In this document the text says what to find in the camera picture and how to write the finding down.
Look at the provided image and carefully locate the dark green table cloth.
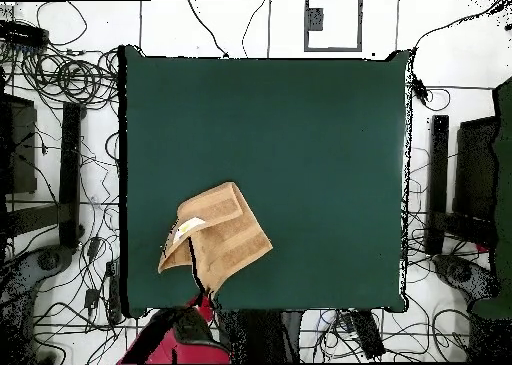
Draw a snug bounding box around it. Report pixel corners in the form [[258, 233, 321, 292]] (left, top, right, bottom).
[[118, 44, 411, 319]]

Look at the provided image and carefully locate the dark grey stand base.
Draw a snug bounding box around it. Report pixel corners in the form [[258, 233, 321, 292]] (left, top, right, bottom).
[[433, 252, 499, 306], [0, 244, 75, 364]]

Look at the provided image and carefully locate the black power strip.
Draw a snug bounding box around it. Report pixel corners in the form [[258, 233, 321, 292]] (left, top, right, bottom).
[[0, 19, 50, 49]]

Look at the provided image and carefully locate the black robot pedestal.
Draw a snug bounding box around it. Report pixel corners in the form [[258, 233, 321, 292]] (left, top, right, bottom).
[[215, 309, 305, 364]]

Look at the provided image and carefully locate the coiled black cable bundle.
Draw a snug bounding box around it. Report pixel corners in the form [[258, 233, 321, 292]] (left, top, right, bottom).
[[15, 46, 120, 112]]

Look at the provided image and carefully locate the grey floor hatch frame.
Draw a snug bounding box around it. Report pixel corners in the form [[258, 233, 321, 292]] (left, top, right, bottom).
[[302, 0, 364, 53]]

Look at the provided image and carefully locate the tan terry towel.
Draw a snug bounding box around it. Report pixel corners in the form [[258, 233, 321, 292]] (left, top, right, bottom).
[[156, 181, 274, 295]]

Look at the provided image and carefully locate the thin black cable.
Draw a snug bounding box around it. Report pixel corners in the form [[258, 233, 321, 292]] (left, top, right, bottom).
[[186, 0, 231, 59]]

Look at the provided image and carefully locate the green cloth covered table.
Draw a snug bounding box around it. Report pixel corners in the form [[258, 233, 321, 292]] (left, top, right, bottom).
[[471, 75, 512, 321]]

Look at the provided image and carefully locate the black stand foot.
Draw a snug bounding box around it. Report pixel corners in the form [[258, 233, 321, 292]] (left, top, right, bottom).
[[4, 101, 86, 249], [424, 114, 497, 256]]

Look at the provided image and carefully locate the black cable with plug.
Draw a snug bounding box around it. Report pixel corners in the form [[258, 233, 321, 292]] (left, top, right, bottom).
[[409, 0, 512, 112]]

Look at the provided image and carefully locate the black box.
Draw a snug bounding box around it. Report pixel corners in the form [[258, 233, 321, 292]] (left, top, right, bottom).
[[0, 92, 38, 195], [453, 115, 499, 222]]

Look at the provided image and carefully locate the black power adapter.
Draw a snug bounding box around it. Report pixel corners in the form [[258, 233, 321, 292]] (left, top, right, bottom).
[[86, 236, 103, 260], [83, 287, 100, 312]]

